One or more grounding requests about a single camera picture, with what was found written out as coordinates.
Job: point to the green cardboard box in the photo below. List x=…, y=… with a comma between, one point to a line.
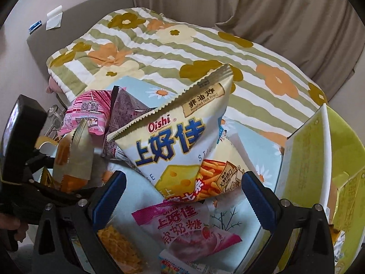
x=323, y=163

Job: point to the beige curtain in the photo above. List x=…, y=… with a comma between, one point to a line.
x=324, y=38

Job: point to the dark purple snack bag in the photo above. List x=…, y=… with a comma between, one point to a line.
x=124, y=109

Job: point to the orange silver snack bag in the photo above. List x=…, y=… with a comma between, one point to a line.
x=74, y=159

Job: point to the blue daisy tablecloth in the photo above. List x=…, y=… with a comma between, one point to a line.
x=230, y=211

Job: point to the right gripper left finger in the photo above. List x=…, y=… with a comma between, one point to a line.
x=105, y=199

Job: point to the pink Oishi milk candy bag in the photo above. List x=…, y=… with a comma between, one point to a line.
x=184, y=229

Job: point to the pink striped snack bag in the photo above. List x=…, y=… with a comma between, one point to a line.
x=94, y=106

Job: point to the yellow waffle snack bag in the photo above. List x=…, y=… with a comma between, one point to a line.
x=123, y=252

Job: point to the blue wall sticker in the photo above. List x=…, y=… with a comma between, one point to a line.
x=35, y=26

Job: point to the floral striped quilt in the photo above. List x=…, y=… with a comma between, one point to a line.
x=270, y=95

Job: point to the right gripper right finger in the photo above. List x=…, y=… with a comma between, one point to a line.
x=263, y=201

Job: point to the white wall switch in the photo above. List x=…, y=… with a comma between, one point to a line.
x=54, y=18

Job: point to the Oishi cheese sticks bag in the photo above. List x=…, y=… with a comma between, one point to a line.
x=181, y=147

